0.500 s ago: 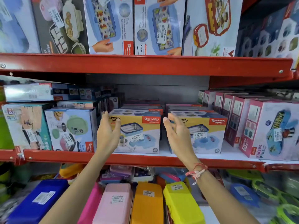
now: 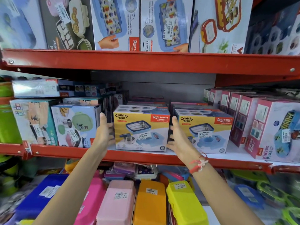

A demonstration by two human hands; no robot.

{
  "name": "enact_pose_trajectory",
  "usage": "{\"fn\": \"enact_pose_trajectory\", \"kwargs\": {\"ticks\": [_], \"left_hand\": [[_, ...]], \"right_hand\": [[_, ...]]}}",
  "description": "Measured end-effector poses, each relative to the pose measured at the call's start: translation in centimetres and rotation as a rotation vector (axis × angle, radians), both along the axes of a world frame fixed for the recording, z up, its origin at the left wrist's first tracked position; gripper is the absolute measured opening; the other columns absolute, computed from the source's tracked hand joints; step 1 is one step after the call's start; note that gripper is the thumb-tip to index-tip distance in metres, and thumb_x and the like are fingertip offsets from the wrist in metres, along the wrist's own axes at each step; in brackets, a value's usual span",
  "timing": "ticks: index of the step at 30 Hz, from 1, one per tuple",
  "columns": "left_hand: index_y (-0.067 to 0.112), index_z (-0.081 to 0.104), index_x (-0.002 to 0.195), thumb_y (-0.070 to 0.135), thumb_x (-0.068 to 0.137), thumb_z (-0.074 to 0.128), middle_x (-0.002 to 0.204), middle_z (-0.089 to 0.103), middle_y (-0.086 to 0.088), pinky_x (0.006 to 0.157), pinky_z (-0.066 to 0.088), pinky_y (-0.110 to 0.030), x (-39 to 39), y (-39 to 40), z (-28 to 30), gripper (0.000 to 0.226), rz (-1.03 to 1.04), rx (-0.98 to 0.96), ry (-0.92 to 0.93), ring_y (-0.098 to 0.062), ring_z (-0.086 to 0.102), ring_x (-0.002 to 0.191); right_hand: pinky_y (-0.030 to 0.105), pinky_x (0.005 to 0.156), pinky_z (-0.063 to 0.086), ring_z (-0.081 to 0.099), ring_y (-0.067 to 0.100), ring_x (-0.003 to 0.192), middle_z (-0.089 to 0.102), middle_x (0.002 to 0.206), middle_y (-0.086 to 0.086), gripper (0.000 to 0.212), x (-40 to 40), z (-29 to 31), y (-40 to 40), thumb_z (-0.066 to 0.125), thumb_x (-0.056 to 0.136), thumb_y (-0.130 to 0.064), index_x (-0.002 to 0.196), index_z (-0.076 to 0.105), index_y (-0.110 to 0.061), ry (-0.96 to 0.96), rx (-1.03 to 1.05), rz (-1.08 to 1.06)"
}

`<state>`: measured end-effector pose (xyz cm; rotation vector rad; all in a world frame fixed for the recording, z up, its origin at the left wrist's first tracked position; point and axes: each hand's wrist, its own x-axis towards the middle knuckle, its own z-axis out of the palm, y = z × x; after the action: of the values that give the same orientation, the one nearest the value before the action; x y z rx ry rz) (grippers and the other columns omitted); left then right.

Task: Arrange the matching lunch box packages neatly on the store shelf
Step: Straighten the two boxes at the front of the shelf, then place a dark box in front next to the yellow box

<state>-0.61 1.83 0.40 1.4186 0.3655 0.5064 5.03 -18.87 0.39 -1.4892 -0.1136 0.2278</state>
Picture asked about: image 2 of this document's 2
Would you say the person's right hand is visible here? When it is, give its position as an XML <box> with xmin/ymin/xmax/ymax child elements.
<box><xmin>167</xmin><ymin>116</ymin><xmax>205</xmax><ymax>166</ymax></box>

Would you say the person's left hand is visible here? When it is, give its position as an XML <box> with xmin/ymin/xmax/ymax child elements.
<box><xmin>92</xmin><ymin>112</ymin><xmax>115</xmax><ymax>155</ymax></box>

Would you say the yellow and white lunchbox carton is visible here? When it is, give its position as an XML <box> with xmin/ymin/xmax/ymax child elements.
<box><xmin>113</xmin><ymin>105</ymin><xmax>171</xmax><ymax>153</ymax></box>
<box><xmin>174</xmin><ymin>109</ymin><xmax>234</xmax><ymax>155</ymax></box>

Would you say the person's left forearm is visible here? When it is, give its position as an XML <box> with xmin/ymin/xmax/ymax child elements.
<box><xmin>32</xmin><ymin>147</ymin><xmax>106</xmax><ymax>225</ymax></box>

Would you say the person's right forearm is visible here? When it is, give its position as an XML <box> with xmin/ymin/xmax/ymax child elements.
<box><xmin>187</xmin><ymin>159</ymin><xmax>266</xmax><ymax>225</ymax></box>

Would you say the white carton with green lunchbox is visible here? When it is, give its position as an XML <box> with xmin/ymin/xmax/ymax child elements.
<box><xmin>51</xmin><ymin>104</ymin><xmax>102</xmax><ymax>148</ymax></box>

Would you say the flat dark lunchbox carton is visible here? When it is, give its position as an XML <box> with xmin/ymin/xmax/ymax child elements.
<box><xmin>58</xmin><ymin>80</ymin><xmax>122</xmax><ymax>97</ymax></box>

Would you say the red metal shelf beam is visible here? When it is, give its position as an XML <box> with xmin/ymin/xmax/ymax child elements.
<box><xmin>0</xmin><ymin>143</ymin><xmax>300</xmax><ymax>175</ymax></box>
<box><xmin>0</xmin><ymin>49</ymin><xmax>300</xmax><ymax>88</ymax></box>

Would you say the purple plastic lunchbox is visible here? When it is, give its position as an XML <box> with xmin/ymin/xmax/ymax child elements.
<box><xmin>113</xmin><ymin>162</ymin><xmax>137</xmax><ymax>176</ymax></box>

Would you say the teal cartoon print carton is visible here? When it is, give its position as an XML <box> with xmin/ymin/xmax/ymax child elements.
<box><xmin>10</xmin><ymin>98</ymin><xmax>61</xmax><ymax>146</ymax></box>

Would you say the flat white and grey carton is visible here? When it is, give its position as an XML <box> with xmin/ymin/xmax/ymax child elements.
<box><xmin>12</xmin><ymin>79</ymin><xmax>60</xmax><ymax>99</ymax></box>

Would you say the yellow plastic lunchbox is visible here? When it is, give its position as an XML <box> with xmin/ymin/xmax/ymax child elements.
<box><xmin>166</xmin><ymin>180</ymin><xmax>209</xmax><ymax>225</ymax></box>

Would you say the hot pink plastic lunchbox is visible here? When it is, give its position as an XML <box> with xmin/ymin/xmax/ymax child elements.
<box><xmin>74</xmin><ymin>177</ymin><xmax>107</xmax><ymax>225</ymax></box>

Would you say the orange plastic lunchbox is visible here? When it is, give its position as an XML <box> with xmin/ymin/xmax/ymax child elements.
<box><xmin>132</xmin><ymin>180</ymin><xmax>167</xmax><ymax>225</ymax></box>

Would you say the light pink plastic lunchbox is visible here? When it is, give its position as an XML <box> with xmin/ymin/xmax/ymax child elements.
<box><xmin>96</xmin><ymin>180</ymin><xmax>137</xmax><ymax>225</ymax></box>

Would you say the row of pink lunchbox cartons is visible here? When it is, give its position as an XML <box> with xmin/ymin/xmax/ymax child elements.
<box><xmin>203</xmin><ymin>88</ymin><xmax>300</xmax><ymax>164</ymax></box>

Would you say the green plastic bottle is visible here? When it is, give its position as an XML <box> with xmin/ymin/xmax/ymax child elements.
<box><xmin>0</xmin><ymin>81</ymin><xmax>23</xmax><ymax>145</ymax></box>

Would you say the white carton with blue puzzle lunchbox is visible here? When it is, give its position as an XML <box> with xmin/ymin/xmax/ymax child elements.
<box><xmin>90</xmin><ymin>0</ymin><xmax>141</xmax><ymax>52</ymax></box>
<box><xmin>140</xmin><ymin>0</ymin><xmax>194</xmax><ymax>53</ymax></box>

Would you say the blue plastic lunchbox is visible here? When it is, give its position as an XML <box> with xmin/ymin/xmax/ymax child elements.
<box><xmin>15</xmin><ymin>174</ymin><xmax>69</xmax><ymax>220</ymax></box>

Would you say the blue lidded clear container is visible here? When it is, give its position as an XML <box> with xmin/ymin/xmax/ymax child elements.
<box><xmin>234</xmin><ymin>184</ymin><xmax>266</xmax><ymax>210</ymax></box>

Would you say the black carton with cream lunchbox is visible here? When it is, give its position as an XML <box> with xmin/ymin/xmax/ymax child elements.
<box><xmin>38</xmin><ymin>0</ymin><xmax>96</xmax><ymax>51</ymax></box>

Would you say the white carton with red lunchbox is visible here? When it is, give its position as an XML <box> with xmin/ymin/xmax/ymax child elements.
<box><xmin>189</xmin><ymin>0</ymin><xmax>254</xmax><ymax>54</ymax></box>

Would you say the green lidded clear container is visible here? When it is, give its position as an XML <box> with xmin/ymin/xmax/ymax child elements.
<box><xmin>256</xmin><ymin>180</ymin><xmax>292</xmax><ymax>209</ymax></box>

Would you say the pale blue lunchbox carton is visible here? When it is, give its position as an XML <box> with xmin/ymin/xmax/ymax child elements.
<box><xmin>0</xmin><ymin>0</ymin><xmax>48</xmax><ymax>50</ymax></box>

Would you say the dark blue lunchbox carton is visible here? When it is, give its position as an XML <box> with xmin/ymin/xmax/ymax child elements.
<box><xmin>244</xmin><ymin>1</ymin><xmax>300</xmax><ymax>56</ymax></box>

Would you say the red and white thread bracelet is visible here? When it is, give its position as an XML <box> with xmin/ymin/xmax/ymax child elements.
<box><xmin>189</xmin><ymin>153</ymin><xmax>209</xmax><ymax>174</ymax></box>

